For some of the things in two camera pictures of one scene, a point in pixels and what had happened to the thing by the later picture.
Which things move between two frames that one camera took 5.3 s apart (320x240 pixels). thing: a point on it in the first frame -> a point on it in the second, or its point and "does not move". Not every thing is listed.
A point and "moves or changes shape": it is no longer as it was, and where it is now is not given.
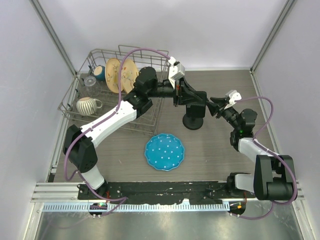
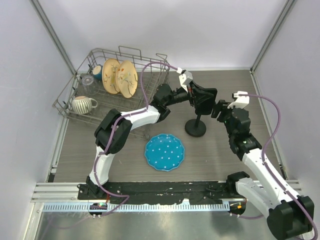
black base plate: [169, 193] does not move
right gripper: [220, 104] does not move
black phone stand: [192, 123] moves or changes shape
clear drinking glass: [93, 88] does not move
